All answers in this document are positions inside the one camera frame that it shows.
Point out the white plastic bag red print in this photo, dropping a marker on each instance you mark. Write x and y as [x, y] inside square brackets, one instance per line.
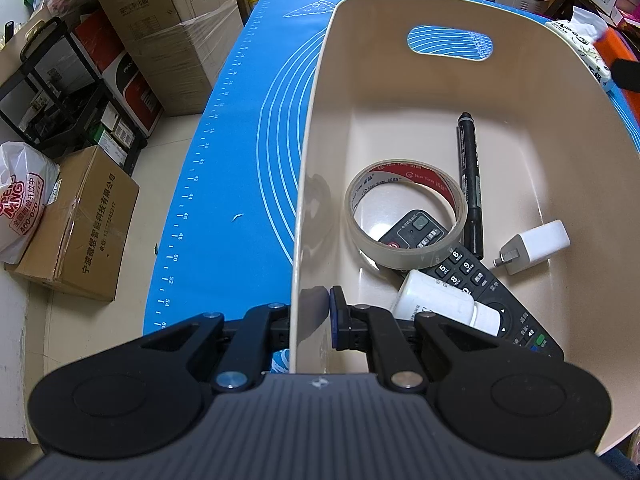
[22, 205]

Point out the blue silicone baking mat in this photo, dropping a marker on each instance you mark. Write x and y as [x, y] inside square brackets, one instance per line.
[240, 160]

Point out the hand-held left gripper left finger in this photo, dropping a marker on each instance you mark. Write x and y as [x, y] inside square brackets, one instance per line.
[277, 327]

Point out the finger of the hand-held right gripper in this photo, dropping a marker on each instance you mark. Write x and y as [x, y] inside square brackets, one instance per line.
[627, 75]

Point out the white plastic bottle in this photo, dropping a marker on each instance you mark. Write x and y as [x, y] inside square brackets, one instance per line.
[430, 300]

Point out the tan paper bag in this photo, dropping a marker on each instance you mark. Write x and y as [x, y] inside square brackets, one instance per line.
[20, 55]

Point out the brown cardboard box with print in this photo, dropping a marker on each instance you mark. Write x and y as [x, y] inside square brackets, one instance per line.
[85, 225]

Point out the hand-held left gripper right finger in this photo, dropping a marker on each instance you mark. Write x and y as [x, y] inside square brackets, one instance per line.
[334, 315]

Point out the beige plastic basin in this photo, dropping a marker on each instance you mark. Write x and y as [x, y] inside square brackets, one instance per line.
[400, 125]

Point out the plastic-wrapped brown cardboard box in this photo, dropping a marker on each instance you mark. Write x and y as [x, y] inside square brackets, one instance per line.
[185, 70]

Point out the white charger plug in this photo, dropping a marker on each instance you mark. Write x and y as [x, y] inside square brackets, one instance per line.
[540, 242]

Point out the black remote control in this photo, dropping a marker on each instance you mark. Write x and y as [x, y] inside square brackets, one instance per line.
[460, 270]

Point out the red and white appliance box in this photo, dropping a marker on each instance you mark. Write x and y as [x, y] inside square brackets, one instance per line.
[132, 95]

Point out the small green box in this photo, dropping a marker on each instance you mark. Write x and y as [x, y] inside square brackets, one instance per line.
[115, 137]

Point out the white tape roll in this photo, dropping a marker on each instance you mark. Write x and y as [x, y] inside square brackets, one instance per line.
[395, 259]

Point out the black marker pen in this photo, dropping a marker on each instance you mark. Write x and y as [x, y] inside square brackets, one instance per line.
[470, 180]

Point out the black metal rack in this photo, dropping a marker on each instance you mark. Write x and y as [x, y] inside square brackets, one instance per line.
[60, 27]

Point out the white tissue pack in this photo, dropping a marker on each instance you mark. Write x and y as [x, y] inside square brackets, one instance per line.
[580, 45]

